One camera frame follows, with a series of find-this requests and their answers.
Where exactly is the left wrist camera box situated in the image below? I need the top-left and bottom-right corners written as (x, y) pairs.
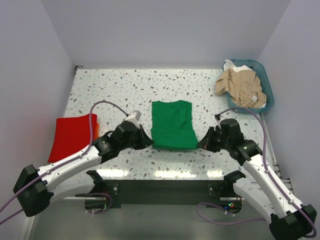
top-left (125, 110), bottom-right (142, 125)

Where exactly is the green polo shirt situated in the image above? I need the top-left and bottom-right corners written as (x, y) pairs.
top-left (150, 100), bottom-right (198, 151)

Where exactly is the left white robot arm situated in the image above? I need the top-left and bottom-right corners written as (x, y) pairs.
top-left (13, 120), bottom-right (154, 217)

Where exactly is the teal plastic basket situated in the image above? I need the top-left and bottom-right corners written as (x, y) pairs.
top-left (230, 59), bottom-right (275, 114)

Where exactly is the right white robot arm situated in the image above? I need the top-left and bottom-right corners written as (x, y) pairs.
top-left (197, 118), bottom-right (317, 240)

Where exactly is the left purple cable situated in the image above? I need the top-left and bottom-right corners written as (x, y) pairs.
top-left (0, 100), bottom-right (131, 226)

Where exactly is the red folded t shirt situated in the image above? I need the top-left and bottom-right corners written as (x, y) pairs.
top-left (47, 114), bottom-right (90, 163)

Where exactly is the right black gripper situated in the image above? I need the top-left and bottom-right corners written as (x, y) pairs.
top-left (196, 126), bottom-right (231, 153)

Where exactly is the white crumpled shirt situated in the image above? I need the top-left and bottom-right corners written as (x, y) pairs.
top-left (223, 59), bottom-right (266, 109)

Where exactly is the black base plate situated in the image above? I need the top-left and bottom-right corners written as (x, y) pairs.
top-left (77, 179), bottom-right (244, 213)

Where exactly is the beige crumpled shirt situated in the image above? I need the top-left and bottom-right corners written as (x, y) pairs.
top-left (214, 68), bottom-right (268, 108)

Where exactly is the purple cable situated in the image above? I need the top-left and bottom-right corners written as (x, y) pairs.
top-left (0, 100), bottom-right (131, 226)
top-left (196, 107), bottom-right (316, 237)

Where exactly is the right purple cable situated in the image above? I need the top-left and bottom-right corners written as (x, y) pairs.
top-left (196, 107), bottom-right (316, 237)

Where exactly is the orange folded t shirt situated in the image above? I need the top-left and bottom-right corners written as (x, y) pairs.
top-left (92, 122), bottom-right (100, 141)

